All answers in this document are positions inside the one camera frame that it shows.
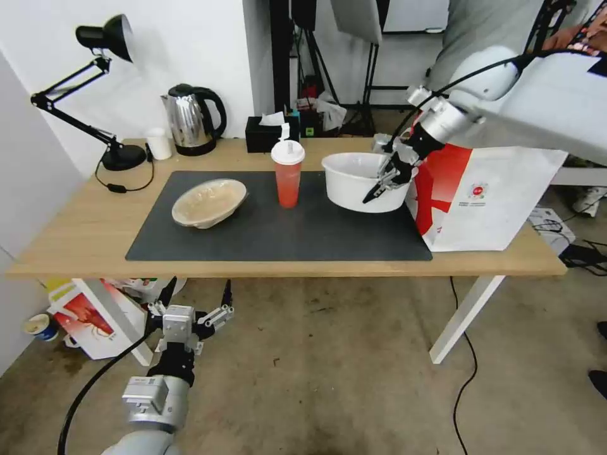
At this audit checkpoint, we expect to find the instant noodle cup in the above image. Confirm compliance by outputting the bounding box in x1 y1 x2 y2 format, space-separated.
23 312 61 344

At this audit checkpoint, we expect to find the beige lidded paper bowl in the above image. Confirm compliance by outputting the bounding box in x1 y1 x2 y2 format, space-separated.
171 178 249 231

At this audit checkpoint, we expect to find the white plastic takeout bowl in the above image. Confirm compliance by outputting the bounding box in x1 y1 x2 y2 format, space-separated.
321 152 419 214

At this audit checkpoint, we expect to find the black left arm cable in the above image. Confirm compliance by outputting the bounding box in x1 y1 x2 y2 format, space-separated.
56 325 165 455

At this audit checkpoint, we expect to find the white plastic bag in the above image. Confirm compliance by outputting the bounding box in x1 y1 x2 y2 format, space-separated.
314 92 348 132

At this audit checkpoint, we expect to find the wooden table with white legs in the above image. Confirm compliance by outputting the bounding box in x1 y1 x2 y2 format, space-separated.
5 136 570 367

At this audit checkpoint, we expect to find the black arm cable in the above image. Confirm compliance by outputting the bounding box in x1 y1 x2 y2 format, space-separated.
389 0 580 154
56 325 165 455

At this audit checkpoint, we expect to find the black lamp cable with switch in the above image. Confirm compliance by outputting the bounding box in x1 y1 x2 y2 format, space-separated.
94 144 156 196

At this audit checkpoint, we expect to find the black desk lamp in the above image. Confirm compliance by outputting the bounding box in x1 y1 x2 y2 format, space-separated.
30 13 149 173

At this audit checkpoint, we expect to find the white softbox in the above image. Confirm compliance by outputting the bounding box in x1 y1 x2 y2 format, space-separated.
329 0 384 45

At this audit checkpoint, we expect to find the red lobster print paper bag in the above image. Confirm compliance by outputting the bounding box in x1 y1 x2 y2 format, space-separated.
47 278 149 361

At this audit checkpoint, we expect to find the black tissue box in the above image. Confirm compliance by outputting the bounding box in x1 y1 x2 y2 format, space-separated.
244 113 301 154

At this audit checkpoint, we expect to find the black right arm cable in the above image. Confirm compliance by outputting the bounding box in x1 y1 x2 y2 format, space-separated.
389 0 580 154

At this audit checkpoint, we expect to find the black light stand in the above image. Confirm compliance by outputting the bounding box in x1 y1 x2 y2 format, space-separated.
270 0 381 138

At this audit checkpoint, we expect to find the white cup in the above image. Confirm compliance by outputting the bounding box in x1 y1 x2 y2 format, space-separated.
145 127 174 161

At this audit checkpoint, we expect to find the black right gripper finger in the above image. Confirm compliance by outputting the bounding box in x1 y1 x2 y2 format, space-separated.
362 163 414 205
376 149 405 185

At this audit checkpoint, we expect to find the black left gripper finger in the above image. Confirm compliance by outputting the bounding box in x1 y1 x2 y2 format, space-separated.
147 276 179 317
197 279 236 340

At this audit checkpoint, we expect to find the steel electric kettle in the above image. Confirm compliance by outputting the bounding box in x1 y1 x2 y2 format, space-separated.
161 83 228 157

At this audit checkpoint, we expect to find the yellow white carton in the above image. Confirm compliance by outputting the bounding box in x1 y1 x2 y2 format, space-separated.
44 277 79 305

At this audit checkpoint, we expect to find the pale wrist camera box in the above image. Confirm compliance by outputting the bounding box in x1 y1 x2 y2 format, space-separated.
162 305 199 343
393 141 422 166

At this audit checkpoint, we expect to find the white shoe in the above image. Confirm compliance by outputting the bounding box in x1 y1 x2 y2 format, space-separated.
570 186 607 219

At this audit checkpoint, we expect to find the black floor cable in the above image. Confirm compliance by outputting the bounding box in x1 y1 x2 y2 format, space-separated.
447 276 479 455

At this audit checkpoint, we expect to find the white red takeout bag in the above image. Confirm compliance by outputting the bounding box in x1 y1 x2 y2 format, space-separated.
404 117 570 253

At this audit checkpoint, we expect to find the red drink cup with lid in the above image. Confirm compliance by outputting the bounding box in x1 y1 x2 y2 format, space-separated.
270 140 305 209

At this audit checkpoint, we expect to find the black table mat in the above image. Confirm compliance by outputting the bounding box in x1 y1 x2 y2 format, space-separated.
125 170 434 262

